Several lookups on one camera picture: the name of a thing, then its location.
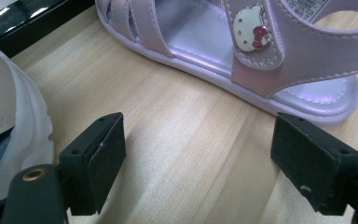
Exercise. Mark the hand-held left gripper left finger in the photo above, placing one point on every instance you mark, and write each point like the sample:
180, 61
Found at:
90, 168

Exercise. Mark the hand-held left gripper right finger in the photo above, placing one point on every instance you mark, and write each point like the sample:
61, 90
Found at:
310, 161

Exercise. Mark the navy and white sneaker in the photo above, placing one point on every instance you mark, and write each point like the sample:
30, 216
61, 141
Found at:
28, 124

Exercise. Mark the red and black shoe rack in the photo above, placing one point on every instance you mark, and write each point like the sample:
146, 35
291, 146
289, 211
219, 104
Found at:
28, 21

